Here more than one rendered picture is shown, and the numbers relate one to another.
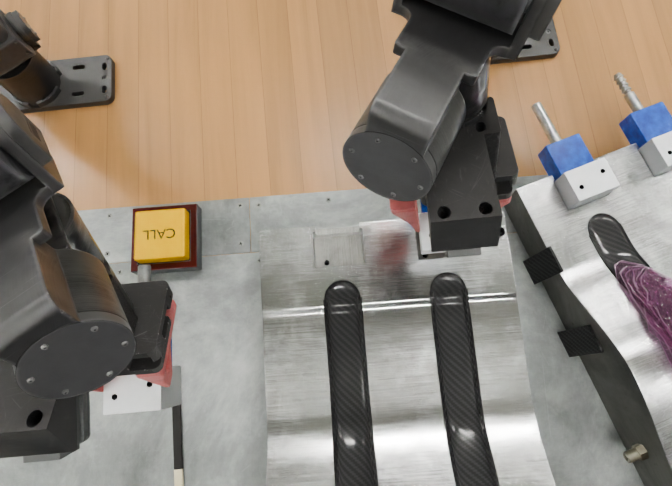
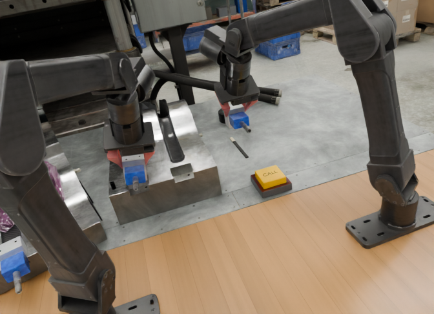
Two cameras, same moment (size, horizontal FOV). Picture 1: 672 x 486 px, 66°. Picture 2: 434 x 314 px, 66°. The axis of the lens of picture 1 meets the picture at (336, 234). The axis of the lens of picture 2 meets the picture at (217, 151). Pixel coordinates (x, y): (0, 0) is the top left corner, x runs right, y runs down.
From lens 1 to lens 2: 0.83 m
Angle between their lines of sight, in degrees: 74
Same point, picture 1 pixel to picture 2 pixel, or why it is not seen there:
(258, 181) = (238, 216)
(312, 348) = (187, 148)
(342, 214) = (190, 214)
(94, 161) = (331, 201)
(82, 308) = (205, 39)
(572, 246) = (79, 209)
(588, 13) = not seen: outside the picture
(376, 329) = (164, 157)
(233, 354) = (226, 165)
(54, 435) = not seen: hidden behind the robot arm
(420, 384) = not seen: hidden behind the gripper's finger
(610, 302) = (70, 189)
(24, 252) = (219, 35)
